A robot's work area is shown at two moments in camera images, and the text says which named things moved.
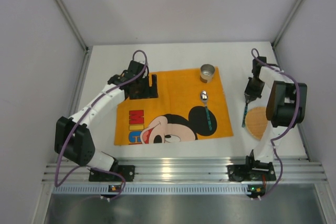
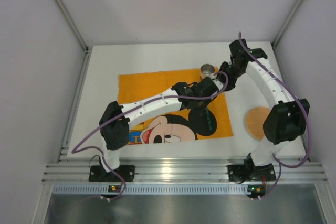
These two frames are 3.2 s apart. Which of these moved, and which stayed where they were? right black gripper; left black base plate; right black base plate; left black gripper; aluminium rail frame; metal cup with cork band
Moved: right black gripper; left black gripper
Stayed: metal cup with cork band; left black base plate; aluminium rail frame; right black base plate
